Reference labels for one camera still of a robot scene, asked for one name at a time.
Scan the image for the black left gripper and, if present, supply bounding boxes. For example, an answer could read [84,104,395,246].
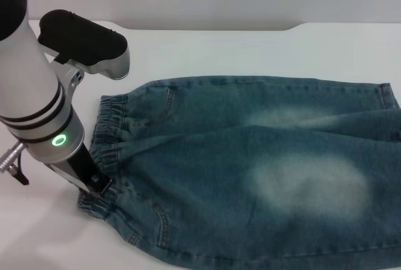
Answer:
[43,145,114,198]

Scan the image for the blue denim shorts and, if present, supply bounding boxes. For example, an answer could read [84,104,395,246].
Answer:
[76,75,401,270]

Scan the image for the silver connector with black cable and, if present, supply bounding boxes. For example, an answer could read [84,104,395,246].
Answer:
[0,142,31,186]

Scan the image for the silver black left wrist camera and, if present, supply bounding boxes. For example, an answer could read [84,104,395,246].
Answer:
[37,9,131,81]

